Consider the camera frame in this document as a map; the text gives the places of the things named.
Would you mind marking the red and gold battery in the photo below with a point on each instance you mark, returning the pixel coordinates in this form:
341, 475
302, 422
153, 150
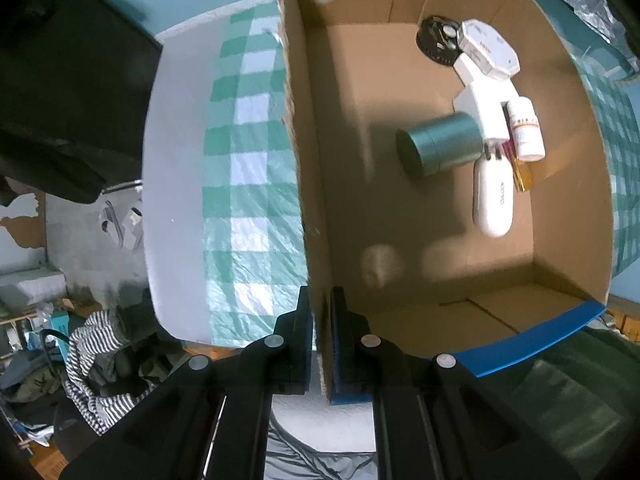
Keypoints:
520, 172

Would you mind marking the large white charger adapter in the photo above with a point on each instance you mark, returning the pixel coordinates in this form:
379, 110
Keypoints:
490, 110

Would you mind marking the white octagonal box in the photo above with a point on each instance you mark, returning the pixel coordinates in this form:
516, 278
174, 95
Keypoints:
487, 50

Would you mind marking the green round tin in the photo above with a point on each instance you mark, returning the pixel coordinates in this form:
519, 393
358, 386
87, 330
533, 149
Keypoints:
440, 145

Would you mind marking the teal small box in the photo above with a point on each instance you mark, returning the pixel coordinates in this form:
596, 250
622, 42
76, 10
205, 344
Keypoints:
52, 330

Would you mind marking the striped cloth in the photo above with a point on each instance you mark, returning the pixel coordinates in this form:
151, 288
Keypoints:
95, 375

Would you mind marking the grey bedsheet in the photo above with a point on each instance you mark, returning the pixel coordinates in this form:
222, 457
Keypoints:
320, 460

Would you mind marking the white pill bottle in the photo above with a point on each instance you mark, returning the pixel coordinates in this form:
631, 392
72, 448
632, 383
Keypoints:
525, 130

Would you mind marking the white oval case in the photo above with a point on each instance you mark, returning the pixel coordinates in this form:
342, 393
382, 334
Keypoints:
492, 195

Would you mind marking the green checkered tablecloth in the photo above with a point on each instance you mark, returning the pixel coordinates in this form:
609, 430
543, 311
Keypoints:
240, 160

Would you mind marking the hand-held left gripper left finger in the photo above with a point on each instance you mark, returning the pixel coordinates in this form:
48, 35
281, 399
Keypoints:
303, 320

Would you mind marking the black round container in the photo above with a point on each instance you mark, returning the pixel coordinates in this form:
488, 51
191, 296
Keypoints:
434, 40

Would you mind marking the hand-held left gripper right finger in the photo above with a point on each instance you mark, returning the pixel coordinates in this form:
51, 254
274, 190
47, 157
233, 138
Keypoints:
340, 330

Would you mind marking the small white square charger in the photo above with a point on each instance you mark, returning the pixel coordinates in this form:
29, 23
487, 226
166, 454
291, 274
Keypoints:
467, 67

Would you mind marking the blue cardboard box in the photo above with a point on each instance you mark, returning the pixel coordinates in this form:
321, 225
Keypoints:
400, 240

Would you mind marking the olive trouser leg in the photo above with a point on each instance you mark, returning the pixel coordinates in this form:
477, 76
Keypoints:
575, 390

